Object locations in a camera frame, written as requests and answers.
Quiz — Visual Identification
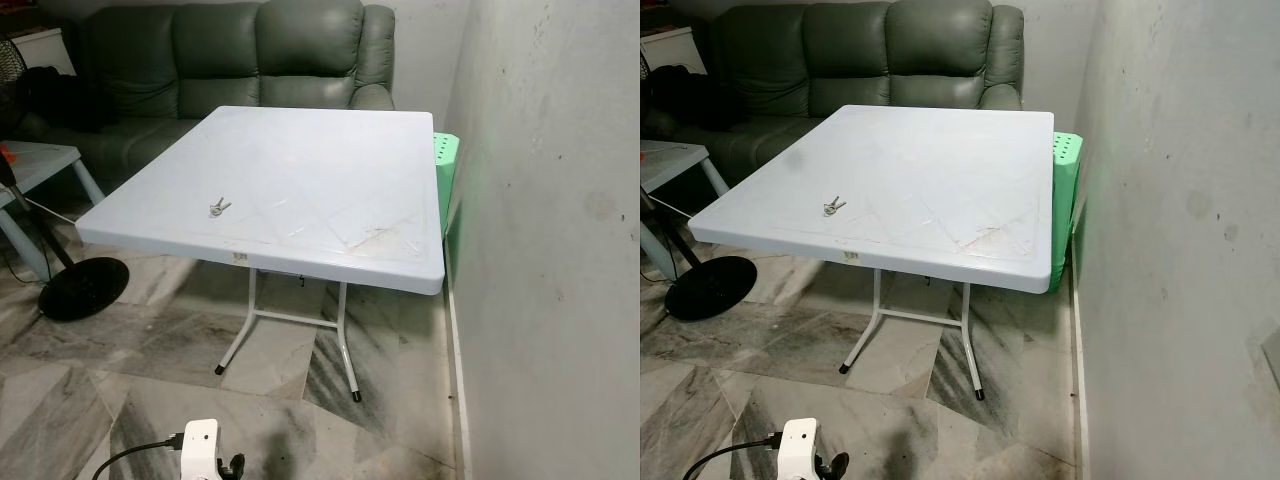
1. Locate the black standing fan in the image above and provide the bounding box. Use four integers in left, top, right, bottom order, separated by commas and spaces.
0, 38, 131, 323
640, 50, 759, 322

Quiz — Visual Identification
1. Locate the white folding table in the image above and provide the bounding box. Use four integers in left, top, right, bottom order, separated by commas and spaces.
688, 104, 1058, 402
75, 105, 447, 403

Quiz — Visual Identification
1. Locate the small grey side table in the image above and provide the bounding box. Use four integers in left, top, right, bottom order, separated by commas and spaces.
0, 141, 106, 282
640, 140, 731, 282

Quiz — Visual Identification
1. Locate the green plastic stool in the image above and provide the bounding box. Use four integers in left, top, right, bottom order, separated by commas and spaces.
432, 132, 462, 243
1049, 132, 1086, 294

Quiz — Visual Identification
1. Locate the black bag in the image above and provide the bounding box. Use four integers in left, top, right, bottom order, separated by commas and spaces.
648, 64, 723, 132
24, 65, 103, 136

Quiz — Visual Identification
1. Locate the grey-green leather sofa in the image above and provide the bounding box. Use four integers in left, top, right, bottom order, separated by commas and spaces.
652, 0, 1025, 187
15, 0, 398, 191

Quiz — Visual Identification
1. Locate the white cabinet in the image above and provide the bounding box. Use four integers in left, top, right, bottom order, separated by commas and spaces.
640, 27, 709, 76
8, 27, 77, 77

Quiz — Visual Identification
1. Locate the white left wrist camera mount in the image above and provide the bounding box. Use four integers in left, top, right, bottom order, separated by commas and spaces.
777, 418, 822, 480
179, 419, 222, 480

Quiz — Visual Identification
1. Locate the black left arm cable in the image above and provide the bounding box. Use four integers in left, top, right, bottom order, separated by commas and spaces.
92, 434, 187, 480
683, 432, 785, 480

